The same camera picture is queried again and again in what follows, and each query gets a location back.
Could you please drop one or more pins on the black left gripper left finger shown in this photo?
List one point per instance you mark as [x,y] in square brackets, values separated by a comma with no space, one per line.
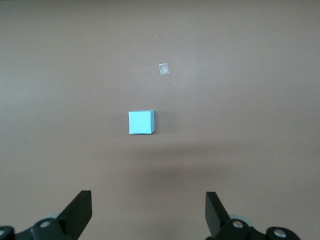
[75,217]

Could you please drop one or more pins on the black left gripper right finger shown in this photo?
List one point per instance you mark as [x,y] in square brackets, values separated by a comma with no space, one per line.
[216,215]

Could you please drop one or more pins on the light blue cube block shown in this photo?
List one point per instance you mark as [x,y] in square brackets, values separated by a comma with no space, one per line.
[140,122]

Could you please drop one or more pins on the small clear tape piece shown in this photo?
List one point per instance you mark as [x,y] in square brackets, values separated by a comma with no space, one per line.
[164,69]

